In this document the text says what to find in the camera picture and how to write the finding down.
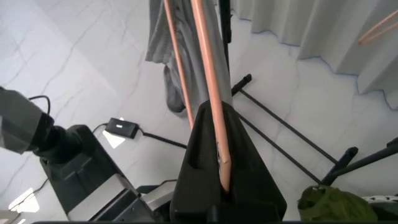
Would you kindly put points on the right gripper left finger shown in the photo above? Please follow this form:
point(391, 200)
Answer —
point(196, 186)

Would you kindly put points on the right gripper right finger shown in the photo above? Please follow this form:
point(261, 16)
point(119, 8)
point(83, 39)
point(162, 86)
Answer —
point(255, 186)

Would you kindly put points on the pink clothes hanger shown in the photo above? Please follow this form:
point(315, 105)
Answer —
point(373, 30)
point(210, 77)

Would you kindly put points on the pale grey shorts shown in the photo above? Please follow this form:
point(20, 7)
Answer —
point(161, 37)

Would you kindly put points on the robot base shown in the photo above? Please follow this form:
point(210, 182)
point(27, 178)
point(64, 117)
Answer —
point(102, 186)

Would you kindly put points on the black clothes rack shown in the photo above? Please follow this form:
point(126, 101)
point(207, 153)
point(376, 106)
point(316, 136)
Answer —
point(225, 25)

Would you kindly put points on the green garment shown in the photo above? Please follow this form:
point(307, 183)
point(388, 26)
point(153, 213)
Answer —
point(335, 205)

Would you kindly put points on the white curtain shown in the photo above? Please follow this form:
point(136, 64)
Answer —
point(326, 31)

